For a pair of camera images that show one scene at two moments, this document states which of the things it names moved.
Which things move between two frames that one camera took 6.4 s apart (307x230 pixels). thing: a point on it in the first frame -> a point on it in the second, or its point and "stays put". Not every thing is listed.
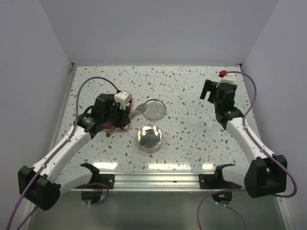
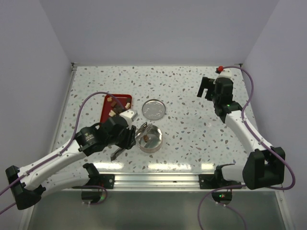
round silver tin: x=149 y=139 stays put
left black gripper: x=124 y=120 -> x=130 y=141
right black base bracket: x=216 y=181 stays put
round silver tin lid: x=155 y=109 stays put
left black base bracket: x=106 y=179 stays put
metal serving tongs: x=141 y=108 -> x=141 y=129
